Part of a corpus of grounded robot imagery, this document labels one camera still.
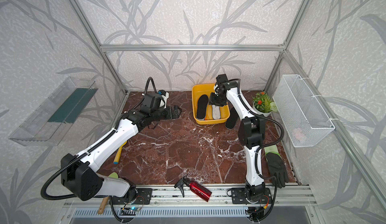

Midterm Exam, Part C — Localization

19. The grey felt insole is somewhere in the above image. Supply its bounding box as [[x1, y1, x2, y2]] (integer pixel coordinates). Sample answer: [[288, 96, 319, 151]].
[[212, 105, 221, 120]]

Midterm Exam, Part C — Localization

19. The black insole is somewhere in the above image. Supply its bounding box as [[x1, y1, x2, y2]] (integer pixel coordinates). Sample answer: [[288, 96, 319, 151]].
[[196, 94, 209, 120], [226, 107, 239, 129]]

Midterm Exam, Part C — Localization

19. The yellow insole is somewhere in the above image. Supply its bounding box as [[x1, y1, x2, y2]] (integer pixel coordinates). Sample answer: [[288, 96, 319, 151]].
[[205, 105, 213, 121]]

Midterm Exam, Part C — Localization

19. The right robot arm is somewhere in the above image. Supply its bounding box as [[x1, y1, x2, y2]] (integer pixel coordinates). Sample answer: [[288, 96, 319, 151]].
[[209, 74, 288, 203]]

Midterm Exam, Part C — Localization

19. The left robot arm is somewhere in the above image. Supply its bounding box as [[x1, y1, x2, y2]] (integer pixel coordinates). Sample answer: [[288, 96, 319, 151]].
[[40, 90, 182, 202]]

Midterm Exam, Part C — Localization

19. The yellow plastic storage box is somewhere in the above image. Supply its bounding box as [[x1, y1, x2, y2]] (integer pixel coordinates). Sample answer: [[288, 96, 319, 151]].
[[192, 83, 230, 125]]

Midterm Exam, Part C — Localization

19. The potted plant white pot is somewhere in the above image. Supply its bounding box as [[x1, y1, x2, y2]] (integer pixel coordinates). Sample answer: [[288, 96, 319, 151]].
[[253, 91, 278, 117]]

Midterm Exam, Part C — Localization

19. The yellow scraper tool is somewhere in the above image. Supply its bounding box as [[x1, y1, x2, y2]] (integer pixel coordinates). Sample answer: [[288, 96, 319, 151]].
[[113, 141, 127, 165]]

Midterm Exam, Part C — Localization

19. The green insole piece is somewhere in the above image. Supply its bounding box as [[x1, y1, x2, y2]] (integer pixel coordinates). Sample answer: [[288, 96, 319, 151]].
[[109, 172, 119, 179]]

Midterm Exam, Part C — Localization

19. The black green work glove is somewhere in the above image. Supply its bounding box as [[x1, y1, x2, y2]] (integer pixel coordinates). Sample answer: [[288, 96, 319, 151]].
[[264, 145, 289, 188]]

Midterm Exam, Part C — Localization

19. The red spray bottle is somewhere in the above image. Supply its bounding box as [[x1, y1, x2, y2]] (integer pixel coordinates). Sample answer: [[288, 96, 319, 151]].
[[174, 176, 212, 202]]

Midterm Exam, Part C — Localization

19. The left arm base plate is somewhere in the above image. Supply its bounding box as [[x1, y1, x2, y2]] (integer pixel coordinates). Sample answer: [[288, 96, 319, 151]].
[[116, 188, 152, 205]]

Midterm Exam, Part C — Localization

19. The white wire mesh basket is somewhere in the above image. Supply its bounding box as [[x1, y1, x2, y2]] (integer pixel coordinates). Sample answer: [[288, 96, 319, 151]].
[[273, 74, 335, 148]]

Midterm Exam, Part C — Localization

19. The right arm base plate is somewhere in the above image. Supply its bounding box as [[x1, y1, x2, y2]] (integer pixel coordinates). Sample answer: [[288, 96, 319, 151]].
[[229, 186, 273, 205]]

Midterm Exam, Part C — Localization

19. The wooden handle tool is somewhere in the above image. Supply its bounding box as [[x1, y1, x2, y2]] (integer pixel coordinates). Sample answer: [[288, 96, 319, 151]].
[[97, 196, 109, 215]]

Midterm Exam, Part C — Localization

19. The clear plastic wall shelf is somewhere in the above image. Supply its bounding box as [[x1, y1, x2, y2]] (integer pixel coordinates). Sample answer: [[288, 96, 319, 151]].
[[9, 77, 98, 147]]

